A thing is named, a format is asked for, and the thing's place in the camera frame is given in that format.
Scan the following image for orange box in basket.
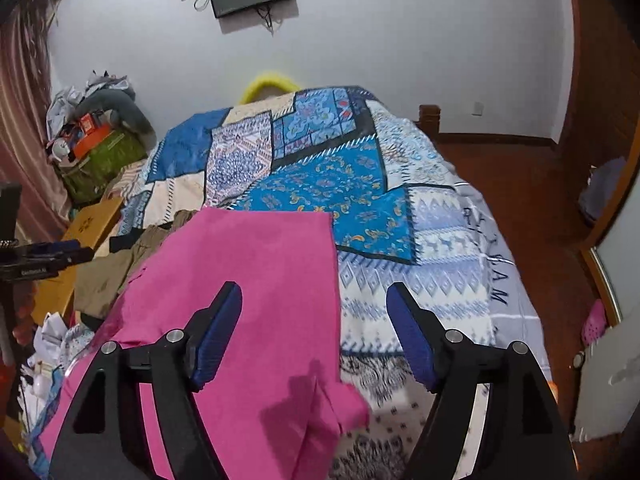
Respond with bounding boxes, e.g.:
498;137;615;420
73;125;112;159

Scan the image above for yellow hoop behind bed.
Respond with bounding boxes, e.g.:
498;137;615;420
239;72;300;105

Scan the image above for black garment under olive pants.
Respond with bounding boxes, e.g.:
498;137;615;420
108;228;144;254

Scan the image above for striped maroon curtain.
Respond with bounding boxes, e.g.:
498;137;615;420
1;0;70;242

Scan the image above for green laundry basket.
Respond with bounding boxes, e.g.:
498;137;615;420
58;129;146;206

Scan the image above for brown wooden door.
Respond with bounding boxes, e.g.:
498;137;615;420
554;0;640;241

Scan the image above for pink pants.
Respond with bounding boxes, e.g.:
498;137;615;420
43;208;368;479

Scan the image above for blue patchwork quilt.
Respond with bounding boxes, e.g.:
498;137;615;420
119;87;549;479

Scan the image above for wooden lap desk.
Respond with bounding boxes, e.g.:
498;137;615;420
30;195;125;326

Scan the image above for olive green pants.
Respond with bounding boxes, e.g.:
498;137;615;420
74;210;196;320

